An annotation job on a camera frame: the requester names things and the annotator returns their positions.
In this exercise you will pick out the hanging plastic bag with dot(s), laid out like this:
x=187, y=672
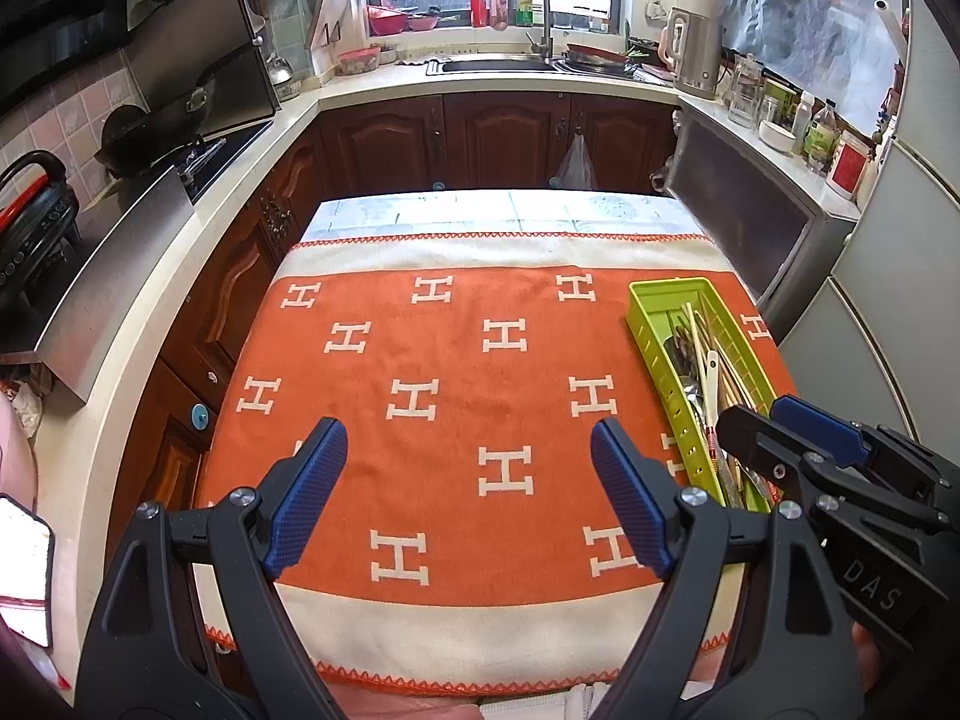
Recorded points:
x=576, y=165

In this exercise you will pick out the steel sink faucet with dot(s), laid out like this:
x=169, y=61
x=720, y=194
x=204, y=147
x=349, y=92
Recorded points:
x=541, y=15

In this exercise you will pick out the glass jar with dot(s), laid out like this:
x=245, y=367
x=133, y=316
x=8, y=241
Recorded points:
x=744, y=94

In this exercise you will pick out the pink bottle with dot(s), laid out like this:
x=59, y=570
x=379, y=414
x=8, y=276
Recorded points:
x=499, y=4

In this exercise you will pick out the steel electric kettle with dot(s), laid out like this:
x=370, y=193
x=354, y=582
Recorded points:
x=697, y=52

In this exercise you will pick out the green label bottle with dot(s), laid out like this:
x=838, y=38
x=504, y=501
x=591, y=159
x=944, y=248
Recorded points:
x=821, y=139

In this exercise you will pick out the light printed tablecloth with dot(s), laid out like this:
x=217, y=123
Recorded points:
x=480, y=210

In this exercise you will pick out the red label container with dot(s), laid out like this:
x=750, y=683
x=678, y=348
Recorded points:
x=847, y=165

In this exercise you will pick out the white ceramic spoon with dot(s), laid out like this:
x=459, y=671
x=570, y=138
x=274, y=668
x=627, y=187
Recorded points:
x=711, y=371

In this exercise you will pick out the orange printed blanket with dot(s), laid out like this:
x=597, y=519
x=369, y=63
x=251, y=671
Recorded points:
x=450, y=360

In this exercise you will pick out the brown wooden kitchen cabinets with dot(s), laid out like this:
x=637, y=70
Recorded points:
x=495, y=135

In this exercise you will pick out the black wok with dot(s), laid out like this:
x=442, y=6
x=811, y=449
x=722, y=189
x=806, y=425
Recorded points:
x=127, y=135

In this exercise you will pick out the steel kitchen sink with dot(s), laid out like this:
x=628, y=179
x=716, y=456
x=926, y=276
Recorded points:
x=495, y=65

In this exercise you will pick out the grey refrigerator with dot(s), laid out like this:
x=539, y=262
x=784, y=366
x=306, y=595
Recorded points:
x=900, y=255

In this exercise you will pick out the plastic wall sheet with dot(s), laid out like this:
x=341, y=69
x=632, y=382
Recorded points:
x=810, y=15

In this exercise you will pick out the wooden cutting board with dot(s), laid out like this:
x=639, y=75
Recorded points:
x=334, y=22

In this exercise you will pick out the white bowl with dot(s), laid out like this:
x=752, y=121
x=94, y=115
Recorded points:
x=776, y=136

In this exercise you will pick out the low stainless steel panel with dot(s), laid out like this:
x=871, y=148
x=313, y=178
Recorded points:
x=112, y=292

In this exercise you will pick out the blue round cabinet knob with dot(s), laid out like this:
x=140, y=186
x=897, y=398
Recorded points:
x=199, y=417

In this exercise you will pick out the white rectangular device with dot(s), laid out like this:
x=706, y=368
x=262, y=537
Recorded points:
x=26, y=562

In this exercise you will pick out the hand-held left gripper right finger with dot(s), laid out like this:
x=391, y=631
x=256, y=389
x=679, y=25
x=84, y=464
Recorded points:
x=630, y=495

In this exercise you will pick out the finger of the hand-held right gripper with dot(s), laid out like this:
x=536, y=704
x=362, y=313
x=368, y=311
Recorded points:
x=761, y=446
x=817, y=427

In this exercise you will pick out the black pressure cooker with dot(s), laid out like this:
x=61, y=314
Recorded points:
x=37, y=240

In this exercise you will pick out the tall stainless steel panel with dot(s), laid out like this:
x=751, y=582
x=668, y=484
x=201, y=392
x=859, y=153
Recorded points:
x=217, y=52

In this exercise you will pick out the green plastic tray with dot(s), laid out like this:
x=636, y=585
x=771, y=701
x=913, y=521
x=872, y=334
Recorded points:
x=646, y=315

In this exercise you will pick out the small steel teapot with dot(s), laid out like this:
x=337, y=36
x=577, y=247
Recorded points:
x=279, y=71

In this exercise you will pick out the red plastic bowl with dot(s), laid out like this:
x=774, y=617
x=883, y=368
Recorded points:
x=386, y=21

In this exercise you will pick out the red frying pan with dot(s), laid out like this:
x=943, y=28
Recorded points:
x=596, y=54

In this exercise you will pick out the black gas cooktop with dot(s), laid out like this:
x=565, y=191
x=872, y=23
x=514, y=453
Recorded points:
x=225, y=154

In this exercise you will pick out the person's right hand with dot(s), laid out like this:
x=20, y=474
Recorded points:
x=865, y=660

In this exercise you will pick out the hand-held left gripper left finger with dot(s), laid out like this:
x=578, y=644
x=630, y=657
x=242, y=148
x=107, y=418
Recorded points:
x=311, y=495

